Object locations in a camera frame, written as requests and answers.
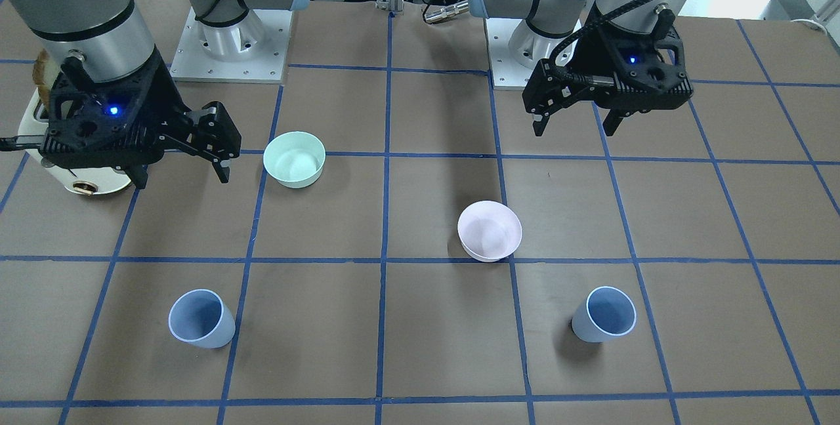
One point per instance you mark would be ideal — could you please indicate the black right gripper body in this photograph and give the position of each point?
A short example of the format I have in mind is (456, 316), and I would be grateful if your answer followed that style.
(159, 95)

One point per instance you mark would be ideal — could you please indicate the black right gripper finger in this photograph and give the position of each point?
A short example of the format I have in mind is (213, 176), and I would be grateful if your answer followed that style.
(221, 167)
(139, 176)

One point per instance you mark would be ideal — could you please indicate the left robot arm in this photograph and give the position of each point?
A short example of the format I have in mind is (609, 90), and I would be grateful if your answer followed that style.
(571, 19)

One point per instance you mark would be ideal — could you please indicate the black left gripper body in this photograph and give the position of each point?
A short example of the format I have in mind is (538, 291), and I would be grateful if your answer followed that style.
(588, 49)

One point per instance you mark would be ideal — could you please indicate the white toaster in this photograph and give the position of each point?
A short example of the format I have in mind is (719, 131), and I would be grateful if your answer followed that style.
(96, 181)

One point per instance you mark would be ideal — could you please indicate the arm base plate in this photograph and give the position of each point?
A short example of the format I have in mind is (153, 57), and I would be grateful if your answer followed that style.
(508, 51)
(253, 51)

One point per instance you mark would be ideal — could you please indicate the blue cup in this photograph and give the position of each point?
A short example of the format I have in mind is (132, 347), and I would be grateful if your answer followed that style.
(202, 319)
(607, 313)

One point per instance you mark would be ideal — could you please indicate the pink bowl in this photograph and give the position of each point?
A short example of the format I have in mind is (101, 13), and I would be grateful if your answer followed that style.
(489, 231)

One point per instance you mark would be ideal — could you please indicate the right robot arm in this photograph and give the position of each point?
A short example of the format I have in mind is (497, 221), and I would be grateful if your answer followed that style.
(112, 39)

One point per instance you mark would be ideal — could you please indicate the mint green bowl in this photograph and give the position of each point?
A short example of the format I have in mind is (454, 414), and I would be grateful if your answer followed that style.
(295, 159)

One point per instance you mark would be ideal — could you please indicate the bread slice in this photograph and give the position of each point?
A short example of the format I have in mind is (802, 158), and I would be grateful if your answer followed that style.
(44, 73)

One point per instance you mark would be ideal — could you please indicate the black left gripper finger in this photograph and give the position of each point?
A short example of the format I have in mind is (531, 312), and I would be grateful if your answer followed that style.
(540, 121)
(612, 121)

